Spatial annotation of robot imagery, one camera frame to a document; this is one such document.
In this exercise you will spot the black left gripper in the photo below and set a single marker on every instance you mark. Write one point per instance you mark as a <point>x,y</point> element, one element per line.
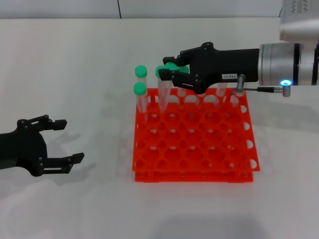
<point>22,149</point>

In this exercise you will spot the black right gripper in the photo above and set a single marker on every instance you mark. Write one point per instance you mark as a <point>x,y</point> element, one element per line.
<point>224,64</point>

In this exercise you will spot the green capped test tube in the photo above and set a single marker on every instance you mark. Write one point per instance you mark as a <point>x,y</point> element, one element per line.
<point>140,71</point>
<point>139,88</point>
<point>221,89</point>
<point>159,67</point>
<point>170,66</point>
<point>183,69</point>

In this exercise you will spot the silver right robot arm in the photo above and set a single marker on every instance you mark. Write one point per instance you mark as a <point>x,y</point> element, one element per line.
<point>276,64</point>

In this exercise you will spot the orange test tube rack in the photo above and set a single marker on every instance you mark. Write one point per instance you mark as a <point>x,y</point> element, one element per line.
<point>174,179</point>

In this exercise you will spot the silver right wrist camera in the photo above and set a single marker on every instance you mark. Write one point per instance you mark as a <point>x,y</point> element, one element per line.
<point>299,25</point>

